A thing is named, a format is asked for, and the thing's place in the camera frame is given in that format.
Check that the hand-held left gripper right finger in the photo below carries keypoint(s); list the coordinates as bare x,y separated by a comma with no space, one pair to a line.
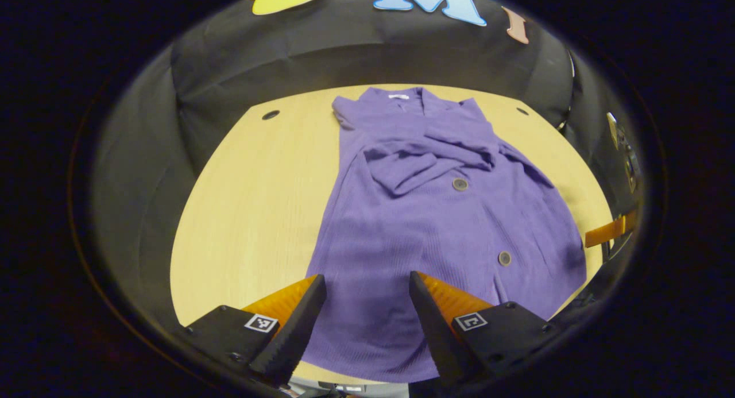
436,335

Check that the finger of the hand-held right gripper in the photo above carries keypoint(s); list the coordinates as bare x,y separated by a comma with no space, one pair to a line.
608,230

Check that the purple button shirt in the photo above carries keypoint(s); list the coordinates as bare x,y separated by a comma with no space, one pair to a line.
413,225

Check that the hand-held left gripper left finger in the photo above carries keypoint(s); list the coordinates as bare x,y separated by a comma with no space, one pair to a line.
293,335

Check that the black backdrop cloth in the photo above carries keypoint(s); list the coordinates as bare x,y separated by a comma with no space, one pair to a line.
321,53

